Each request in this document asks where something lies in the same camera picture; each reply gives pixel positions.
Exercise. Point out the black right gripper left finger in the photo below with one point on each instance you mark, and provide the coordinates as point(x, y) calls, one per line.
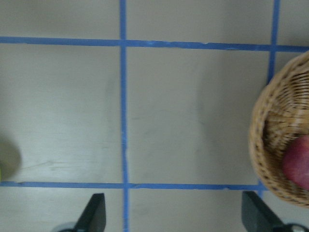
point(93, 218)

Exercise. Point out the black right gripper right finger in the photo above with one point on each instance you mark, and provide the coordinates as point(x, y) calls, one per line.
point(256, 216)

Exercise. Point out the woven wicker basket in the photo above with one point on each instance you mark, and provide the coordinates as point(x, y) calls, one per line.
point(280, 115)

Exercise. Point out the red apple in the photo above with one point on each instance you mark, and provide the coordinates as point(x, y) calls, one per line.
point(295, 163)

